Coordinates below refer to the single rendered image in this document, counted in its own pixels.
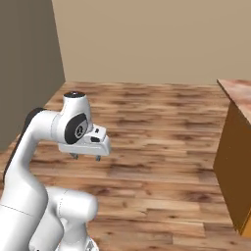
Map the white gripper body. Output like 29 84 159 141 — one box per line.
58 134 113 157

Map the brown kitchen counter cabinet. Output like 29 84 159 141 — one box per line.
213 78 251 237

